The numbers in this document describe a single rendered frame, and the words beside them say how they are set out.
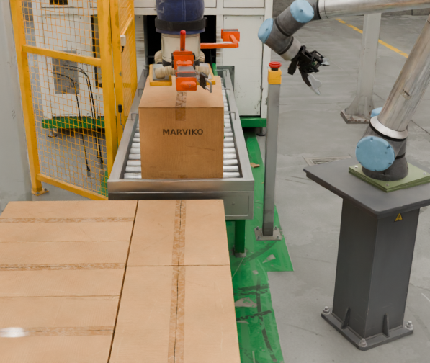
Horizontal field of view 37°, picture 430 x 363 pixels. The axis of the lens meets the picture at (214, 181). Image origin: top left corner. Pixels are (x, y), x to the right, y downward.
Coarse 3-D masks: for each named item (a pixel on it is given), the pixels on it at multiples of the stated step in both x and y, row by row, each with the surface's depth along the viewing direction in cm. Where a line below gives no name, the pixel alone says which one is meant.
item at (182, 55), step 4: (176, 52) 266; (180, 52) 266; (184, 52) 267; (188, 52) 267; (172, 56) 260; (176, 56) 259; (180, 56) 260; (184, 56) 260; (188, 56) 260; (192, 56) 260; (172, 60) 267; (176, 60) 260; (184, 60) 260; (192, 60) 261; (172, 64) 261; (192, 64) 261
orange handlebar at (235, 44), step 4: (232, 36) 308; (232, 40) 301; (236, 40) 299; (200, 44) 291; (204, 44) 291; (208, 44) 291; (212, 44) 291; (216, 44) 291; (220, 44) 292; (224, 44) 292; (228, 44) 292; (232, 44) 292; (236, 44) 292; (200, 48) 292; (180, 60) 260; (188, 60) 259; (176, 64) 256; (180, 64) 252; (184, 64) 252; (188, 64) 252; (176, 68) 255; (180, 84) 228; (184, 84) 227; (188, 84) 227; (192, 84) 228
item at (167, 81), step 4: (152, 64) 306; (152, 68) 297; (152, 72) 291; (152, 76) 284; (168, 76) 282; (152, 80) 278; (156, 80) 278; (160, 80) 278; (164, 80) 278; (168, 80) 278; (152, 84) 276; (156, 84) 276; (160, 84) 276; (164, 84) 276; (168, 84) 276
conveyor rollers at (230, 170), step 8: (224, 96) 459; (224, 104) 441; (224, 120) 408; (136, 128) 391; (224, 128) 392; (136, 136) 381; (232, 136) 383; (136, 144) 365; (224, 144) 367; (232, 144) 367; (136, 152) 356; (224, 152) 358; (232, 152) 358; (128, 160) 342; (136, 160) 342; (224, 160) 343; (232, 160) 343; (128, 168) 332; (136, 168) 332; (224, 168) 334; (232, 168) 334; (128, 176) 323; (136, 176) 324; (224, 176) 325; (232, 176) 325
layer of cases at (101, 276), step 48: (0, 240) 260; (48, 240) 261; (96, 240) 261; (144, 240) 261; (192, 240) 261; (0, 288) 228; (48, 288) 228; (96, 288) 228; (144, 288) 228; (192, 288) 228; (0, 336) 202; (48, 336) 202; (96, 336) 202; (144, 336) 202; (192, 336) 203
